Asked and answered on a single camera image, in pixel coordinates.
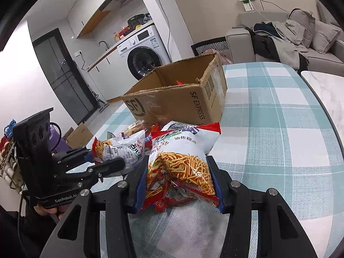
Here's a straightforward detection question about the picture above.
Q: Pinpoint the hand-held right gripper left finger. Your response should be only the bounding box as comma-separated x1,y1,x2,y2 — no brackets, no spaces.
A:
40,163,151,258

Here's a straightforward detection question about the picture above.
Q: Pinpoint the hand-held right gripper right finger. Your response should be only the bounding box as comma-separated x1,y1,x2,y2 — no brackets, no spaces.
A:
206,156,319,258

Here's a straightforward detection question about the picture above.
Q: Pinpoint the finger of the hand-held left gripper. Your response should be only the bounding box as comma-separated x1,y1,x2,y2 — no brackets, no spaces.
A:
52,147,95,172
57,157,126,192

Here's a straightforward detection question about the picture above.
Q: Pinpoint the small fried noodle snack bag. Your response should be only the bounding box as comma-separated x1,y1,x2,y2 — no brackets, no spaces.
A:
92,130,147,171

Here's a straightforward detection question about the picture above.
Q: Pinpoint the clear cracker packet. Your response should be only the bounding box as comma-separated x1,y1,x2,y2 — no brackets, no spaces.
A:
120,121,147,138

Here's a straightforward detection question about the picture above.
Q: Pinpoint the large fried noodle snack bag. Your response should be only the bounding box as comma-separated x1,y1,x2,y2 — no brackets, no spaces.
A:
145,121,221,211

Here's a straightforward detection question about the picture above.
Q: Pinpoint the red snack packet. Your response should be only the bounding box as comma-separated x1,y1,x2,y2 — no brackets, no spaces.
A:
146,123,162,151

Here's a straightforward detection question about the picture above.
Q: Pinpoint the person's left forearm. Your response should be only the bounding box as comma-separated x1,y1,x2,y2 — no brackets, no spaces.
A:
0,204,60,258

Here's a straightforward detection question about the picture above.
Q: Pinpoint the person's left hand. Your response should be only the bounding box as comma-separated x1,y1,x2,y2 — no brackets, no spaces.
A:
34,204,66,221

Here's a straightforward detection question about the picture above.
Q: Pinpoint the small cardboard box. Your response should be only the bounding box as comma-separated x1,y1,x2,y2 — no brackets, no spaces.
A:
66,123,94,149

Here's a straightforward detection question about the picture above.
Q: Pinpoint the purple bag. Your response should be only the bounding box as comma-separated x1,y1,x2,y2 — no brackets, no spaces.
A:
48,127,71,154

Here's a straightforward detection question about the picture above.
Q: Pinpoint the metal storage rack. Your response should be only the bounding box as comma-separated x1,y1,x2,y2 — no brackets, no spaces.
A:
0,137,25,194

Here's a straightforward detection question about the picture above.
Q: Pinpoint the plaid tablecloth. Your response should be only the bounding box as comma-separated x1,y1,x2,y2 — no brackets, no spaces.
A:
91,62,340,258

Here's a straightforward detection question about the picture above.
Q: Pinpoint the dark glass door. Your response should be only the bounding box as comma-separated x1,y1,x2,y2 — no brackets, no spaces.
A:
32,28,100,125

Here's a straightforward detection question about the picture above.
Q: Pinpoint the white kitchen counter cabinet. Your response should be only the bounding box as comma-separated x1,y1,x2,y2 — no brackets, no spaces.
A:
87,43,129,105

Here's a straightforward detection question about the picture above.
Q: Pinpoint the white washing machine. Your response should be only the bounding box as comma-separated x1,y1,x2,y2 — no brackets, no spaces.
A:
117,24,172,81

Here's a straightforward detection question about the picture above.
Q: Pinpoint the pink bag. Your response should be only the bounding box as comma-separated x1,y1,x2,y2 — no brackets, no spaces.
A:
207,48,228,65

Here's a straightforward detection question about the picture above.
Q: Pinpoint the grey sofa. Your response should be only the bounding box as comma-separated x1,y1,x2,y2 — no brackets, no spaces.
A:
226,8,344,72

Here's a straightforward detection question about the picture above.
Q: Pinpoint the white marble side table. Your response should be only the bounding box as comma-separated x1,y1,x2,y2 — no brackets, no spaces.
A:
300,70,344,151

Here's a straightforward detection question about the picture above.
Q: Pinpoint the black bag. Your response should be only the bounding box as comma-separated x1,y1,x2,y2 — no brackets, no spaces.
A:
127,14,146,29

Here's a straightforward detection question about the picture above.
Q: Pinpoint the black clothing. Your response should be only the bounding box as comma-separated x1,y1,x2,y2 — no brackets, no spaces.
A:
251,23,283,62

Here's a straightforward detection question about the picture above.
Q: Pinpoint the grey jacket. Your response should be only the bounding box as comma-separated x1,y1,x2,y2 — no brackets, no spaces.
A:
271,19,309,70

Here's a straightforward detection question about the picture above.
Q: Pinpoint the grey sofa cushion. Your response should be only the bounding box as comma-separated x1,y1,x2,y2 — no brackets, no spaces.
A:
289,9,316,49
312,19,341,54

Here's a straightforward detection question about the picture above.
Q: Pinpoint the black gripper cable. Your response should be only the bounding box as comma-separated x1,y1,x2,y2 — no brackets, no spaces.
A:
50,122,63,154

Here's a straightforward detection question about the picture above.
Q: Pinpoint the white wall cabinet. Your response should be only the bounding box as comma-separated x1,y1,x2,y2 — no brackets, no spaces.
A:
67,0,147,38

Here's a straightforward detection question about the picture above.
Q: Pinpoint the blue cable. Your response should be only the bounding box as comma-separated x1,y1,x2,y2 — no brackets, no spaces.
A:
134,0,172,57

